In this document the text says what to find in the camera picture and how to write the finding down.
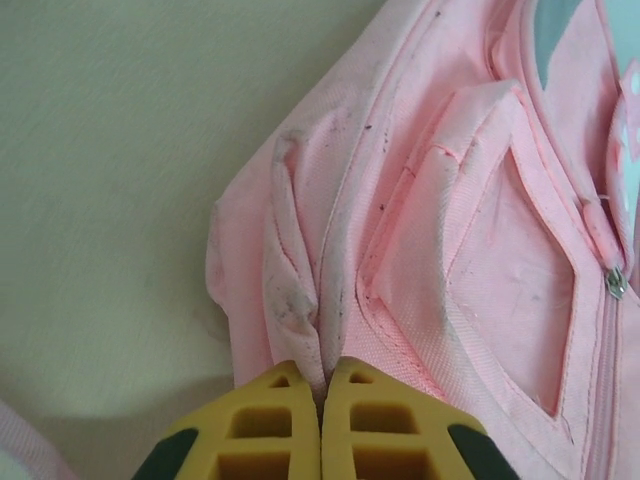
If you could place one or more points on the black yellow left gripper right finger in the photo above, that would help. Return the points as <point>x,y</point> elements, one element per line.
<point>390,440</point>

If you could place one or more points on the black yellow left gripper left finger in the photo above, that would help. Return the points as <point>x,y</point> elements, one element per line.
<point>260,440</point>

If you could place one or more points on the pink student backpack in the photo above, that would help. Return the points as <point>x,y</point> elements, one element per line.
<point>450,250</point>

